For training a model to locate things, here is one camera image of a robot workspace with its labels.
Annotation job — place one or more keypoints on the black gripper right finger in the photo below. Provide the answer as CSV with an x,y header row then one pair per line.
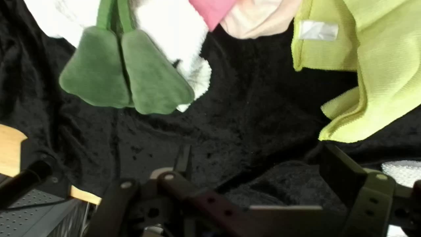
x,y
367,195

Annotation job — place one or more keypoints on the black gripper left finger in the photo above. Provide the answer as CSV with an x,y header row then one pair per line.
x,y
107,221

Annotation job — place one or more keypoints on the white cloth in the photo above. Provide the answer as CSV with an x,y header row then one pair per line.
x,y
405,172

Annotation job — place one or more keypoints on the orange plush carrot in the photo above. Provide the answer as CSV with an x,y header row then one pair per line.
x,y
117,64

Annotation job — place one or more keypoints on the white towel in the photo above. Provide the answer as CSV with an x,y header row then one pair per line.
x,y
174,25

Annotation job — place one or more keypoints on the bright pink cloth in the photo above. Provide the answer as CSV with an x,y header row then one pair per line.
x,y
213,10

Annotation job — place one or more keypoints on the pale peach cloth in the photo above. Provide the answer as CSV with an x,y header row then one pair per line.
x,y
254,18

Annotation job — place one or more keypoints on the black vertical pole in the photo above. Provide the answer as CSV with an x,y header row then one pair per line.
x,y
16,187

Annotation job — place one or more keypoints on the black table cloth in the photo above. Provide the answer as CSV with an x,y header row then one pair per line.
x,y
253,136

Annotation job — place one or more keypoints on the yellow green cloth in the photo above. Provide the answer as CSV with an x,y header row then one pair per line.
x,y
378,39

